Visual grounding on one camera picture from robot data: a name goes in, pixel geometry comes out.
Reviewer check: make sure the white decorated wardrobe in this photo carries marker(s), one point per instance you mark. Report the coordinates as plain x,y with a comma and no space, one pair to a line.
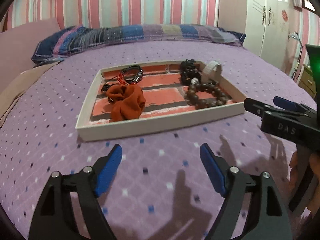
267,30

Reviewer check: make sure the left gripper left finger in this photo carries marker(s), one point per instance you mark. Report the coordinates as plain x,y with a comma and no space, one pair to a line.
54,218

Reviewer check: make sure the wooden nightstand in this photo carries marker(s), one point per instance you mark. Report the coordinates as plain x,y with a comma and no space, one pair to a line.
307,82

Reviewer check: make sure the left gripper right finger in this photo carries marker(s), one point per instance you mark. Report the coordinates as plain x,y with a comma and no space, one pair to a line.
267,216

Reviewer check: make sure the orange fabric scrunchie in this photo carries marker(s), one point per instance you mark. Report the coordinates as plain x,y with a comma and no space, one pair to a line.
128,102

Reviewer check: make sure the pink padded headboard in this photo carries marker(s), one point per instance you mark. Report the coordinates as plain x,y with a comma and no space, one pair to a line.
18,45

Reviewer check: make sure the person's right hand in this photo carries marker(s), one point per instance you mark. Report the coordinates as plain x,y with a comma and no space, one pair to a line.
303,180

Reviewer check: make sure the silver desk lamp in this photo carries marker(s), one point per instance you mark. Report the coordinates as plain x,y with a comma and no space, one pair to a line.
298,54

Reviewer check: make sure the tan folded cloth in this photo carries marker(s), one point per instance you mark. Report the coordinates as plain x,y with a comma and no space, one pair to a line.
13,92

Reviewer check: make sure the white band wrist watch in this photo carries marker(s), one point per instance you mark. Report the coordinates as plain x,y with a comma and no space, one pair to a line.
211,72

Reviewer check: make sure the white tray brick-pattern liner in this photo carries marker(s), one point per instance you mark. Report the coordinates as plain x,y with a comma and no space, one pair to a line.
166,106

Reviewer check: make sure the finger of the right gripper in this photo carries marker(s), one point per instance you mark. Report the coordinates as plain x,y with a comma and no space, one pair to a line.
288,105
255,107

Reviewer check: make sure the patchwork blue purple pillow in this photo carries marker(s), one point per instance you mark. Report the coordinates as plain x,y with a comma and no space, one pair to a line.
77,39

